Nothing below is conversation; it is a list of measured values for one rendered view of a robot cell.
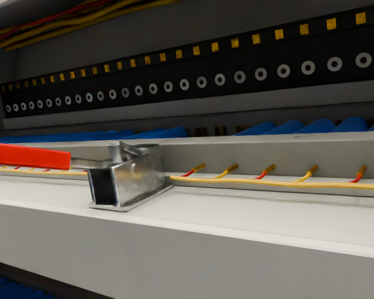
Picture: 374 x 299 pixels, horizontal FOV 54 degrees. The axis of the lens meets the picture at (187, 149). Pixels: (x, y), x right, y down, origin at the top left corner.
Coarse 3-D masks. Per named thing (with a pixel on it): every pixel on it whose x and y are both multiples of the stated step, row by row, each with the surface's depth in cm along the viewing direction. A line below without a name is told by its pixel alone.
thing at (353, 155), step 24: (24, 144) 32; (48, 144) 30; (72, 144) 27; (96, 144) 26; (168, 144) 22; (192, 144) 21; (216, 144) 20; (240, 144) 19; (264, 144) 18; (288, 144) 18; (312, 144) 17; (336, 144) 16; (360, 144) 16; (0, 168) 30; (72, 168) 27; (168, 168) 22; (192, 168) 20; (216, 168) 20; (240, 168) 19; (264, 168) 18; (288, 168) 18; (312, 168) 16; (336, 168) 16; (360, 168) 15
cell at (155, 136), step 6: (180, 126) 32; (162, 132) 30; (168, 132) 30; (174, 132) 31; (180, 132) 31; (186, 132) 32; (138, 138) 28; (144, 138) 28; (150, 138) 29; (156, 138) 29
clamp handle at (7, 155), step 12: (0, 144) 14; (120, 144) 19; (0, 156) 14; (12, 156) 14; (24, 156) 14; (36, 156) 15; (48, 156) 15; (60, 156) 16; (120, 156) 19; (48, 168) 15; (60, 168) 16; (96, 168) 18; (108, 168) 18
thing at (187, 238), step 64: (0, 192) 26; (64, 192) 23; (192, 192) 20; (256, 192) 18; (0, 256) 25; (64, 256) 20; (128, 256) 17; (192, 256) 15; (256, 256) 13; (320, 256) 12
